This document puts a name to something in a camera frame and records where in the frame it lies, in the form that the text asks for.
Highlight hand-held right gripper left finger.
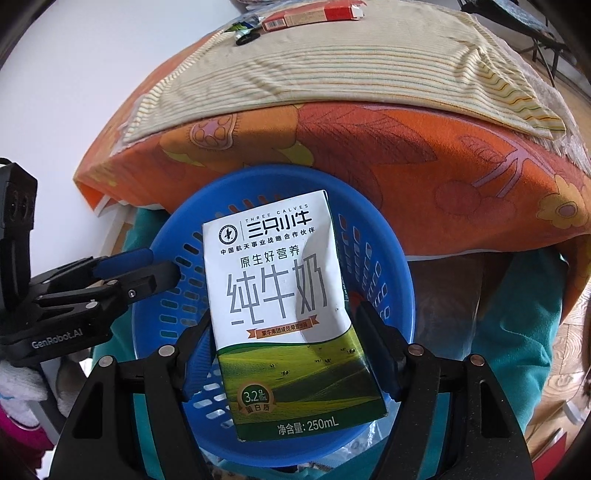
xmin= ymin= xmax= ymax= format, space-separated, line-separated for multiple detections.
xmin=48 ymin=310 xmax=222 ymax=480

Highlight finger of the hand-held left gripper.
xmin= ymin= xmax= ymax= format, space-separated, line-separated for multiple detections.
xmin=28 ymin=247 xmax=156 ymax=301
xmin=90 ymin=261 xmax=182 ymax=306

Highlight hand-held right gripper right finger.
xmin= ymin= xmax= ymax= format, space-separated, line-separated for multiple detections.
xmin=351 ymin=300 xmax=536 ymax=480

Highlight green and white milk carton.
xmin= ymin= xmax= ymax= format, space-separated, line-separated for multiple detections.
xmin=203 ymin=188 xmax=389 ymax=443

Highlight blue plastic basket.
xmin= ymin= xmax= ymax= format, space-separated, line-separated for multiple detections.
xmin=131 ymin=165 xmax=415 ymax=462

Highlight pink garment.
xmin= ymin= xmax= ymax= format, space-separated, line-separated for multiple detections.
xmin=0 ymin=404 xmax=55 ymax=467

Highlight person's teal trousers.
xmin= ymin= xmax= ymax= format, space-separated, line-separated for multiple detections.
xmin=92 ymin=208 xmax=568 ymax=480

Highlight orange floral blanket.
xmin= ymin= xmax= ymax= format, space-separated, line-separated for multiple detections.
xmin=71 ymin=34 xmax=591 ymax=324

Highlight yellow striped cloth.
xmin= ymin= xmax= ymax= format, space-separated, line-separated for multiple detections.
xmin=115 ymin=7 xmax=566 ymax=155

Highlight red cardboard box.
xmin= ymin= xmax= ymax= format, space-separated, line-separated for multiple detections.
xmin=262 ymin=0 xmax=368 ymax=32

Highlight black folding chair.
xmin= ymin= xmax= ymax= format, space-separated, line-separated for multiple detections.
xmin=461 ymin=0 xmax=580 ymax=88

